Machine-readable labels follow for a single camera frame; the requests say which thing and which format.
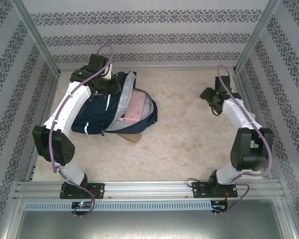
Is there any pink pencil case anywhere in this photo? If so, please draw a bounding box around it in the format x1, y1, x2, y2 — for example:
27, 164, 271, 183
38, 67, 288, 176
124, 90, 147, 123

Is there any navy blue student backpack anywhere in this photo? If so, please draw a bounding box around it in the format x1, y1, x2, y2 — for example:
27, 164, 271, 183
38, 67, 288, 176
71, 71, 158, 136

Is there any tan fabric pouch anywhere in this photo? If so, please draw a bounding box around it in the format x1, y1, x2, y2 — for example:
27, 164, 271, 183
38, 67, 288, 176
116, 118, 142, 144

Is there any right controller circuit board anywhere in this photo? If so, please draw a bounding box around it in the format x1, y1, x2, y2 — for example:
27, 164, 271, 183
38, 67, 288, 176
211, 200, 229, 210

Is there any controller circuit board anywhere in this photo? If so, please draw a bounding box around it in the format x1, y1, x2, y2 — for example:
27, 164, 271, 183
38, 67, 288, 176
71, 202, 93, 209
211, 200, 229, 210

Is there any left controller circuit board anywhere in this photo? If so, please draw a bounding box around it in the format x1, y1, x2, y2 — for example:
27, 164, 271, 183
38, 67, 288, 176
71, 202, 93, 209

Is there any grey metal front panel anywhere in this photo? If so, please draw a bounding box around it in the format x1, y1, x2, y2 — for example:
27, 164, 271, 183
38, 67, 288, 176
14, 211, 297, 239

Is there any aluminium right side rail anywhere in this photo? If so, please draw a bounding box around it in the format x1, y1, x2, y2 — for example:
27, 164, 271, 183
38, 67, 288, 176
233, 71, 274, 180

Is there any aluminium left side rail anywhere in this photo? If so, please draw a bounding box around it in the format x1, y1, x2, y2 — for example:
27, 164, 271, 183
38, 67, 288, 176
24, 72, 61, 182

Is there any aluminium right rear frame post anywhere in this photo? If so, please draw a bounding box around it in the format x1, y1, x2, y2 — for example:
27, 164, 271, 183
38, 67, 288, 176
235, 0, 281, 74

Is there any aluminium frame post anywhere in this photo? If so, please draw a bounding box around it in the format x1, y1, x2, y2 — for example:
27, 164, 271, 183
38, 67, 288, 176
11, 0, 60, 75
235, 0, 281, 74

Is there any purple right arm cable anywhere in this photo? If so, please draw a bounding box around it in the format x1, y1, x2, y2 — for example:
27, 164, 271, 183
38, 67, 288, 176
218, 65, 274, 215

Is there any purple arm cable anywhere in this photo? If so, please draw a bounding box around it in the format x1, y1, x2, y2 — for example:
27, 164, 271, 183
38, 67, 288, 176
49, 44, 115, 218
218, 65, 274, 215

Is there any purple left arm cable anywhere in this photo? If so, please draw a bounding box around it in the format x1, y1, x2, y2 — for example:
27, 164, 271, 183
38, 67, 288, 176
49, 44, 115, 218

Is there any aluminium left rear frame post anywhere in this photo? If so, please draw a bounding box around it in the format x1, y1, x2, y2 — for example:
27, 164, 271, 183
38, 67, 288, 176
11, 0, 60, 75

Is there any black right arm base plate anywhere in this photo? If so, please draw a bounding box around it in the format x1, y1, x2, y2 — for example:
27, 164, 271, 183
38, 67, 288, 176
192, 181, 238, 199

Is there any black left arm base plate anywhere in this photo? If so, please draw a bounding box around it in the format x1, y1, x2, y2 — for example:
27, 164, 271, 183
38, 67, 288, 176
59, 183, 105, 200

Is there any aluminium mounting rail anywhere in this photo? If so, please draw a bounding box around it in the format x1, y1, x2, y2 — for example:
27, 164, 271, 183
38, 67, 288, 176
13, 180, 283, 200

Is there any slotted grey cable duct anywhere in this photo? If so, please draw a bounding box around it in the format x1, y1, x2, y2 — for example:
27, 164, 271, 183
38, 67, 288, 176
23, 200, 230, 212

